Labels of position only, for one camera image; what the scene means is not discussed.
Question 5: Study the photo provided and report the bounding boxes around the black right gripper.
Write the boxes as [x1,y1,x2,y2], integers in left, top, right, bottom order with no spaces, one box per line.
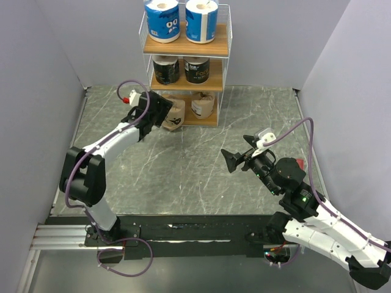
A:
[220,134,280,195]

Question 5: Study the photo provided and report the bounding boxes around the brown paper roll with drawing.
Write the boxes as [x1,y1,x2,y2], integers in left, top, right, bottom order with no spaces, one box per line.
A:
[162,95,186,131]

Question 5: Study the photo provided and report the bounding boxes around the black-wrapped paper roll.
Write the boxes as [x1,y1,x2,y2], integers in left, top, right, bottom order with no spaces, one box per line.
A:
[183,56,210,84]
[152,55,180,85]

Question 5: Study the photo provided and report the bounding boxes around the brown paper roll with label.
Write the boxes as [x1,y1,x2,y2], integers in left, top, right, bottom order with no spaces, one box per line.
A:
[191,92,215,120]

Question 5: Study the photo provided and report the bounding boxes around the blue cartoon paper towel roll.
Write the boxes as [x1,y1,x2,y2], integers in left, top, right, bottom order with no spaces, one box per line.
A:
[144,0,180,43]

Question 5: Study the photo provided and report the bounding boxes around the blue-wrapped paper towel roll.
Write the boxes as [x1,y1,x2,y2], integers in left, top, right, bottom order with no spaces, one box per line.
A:
[185,0,219,44]

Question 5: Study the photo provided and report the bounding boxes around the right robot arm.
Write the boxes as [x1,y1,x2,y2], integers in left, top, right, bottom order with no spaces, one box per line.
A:
[221,135,390,290]

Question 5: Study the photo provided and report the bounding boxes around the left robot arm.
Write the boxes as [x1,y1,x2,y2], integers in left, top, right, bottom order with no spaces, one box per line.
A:
[59,91,173,245]

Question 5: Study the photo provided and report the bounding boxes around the red and silver box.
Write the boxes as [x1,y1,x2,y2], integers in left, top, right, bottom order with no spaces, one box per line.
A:
[296,159,305,170]

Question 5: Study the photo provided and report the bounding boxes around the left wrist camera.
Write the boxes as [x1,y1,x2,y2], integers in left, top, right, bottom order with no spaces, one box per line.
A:
[122,89,141,107]

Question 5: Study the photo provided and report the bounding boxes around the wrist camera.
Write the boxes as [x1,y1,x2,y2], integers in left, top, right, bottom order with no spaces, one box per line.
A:
[252,128,276,157]
[122,89,141,107]

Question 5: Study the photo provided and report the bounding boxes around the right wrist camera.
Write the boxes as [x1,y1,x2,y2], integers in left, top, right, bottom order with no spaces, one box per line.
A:
[252,128,276,157]

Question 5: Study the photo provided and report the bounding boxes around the wire shelf with wooden boards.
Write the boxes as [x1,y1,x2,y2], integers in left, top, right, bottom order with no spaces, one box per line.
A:
[139,1,233,128]

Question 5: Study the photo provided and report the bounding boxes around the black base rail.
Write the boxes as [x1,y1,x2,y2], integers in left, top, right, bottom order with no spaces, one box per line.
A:
[45,213,338,260]

